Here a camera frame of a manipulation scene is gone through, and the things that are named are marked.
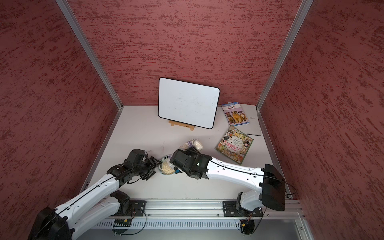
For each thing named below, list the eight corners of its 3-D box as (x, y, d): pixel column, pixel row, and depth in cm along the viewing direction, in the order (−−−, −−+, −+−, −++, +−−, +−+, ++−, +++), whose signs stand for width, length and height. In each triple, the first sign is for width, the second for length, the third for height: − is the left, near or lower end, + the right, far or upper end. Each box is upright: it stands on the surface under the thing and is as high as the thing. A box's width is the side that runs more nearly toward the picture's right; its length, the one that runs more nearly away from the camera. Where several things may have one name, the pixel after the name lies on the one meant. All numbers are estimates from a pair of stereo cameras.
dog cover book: (230, 127, 110) (231, 124, 107) (221, 106, 124) (222, 104, 121) (248, 124, 112) (249, 121, 109) (237, 104, 126) (238, 101, 123)
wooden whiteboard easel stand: (169, 125, 109) (168, 121, 106) (170, 123, 111) (169, 119, 107) (193, 131, 106) (192, 127, 103) (193, 128, 108) (193, 124, 104)
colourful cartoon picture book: (214, 148, 98) (214, 147, 96) (230, 126, 110) (231, 124, 109) (241, 165, 91) (242, 164, 89) (255, 139, 103) (256, 138, 101)
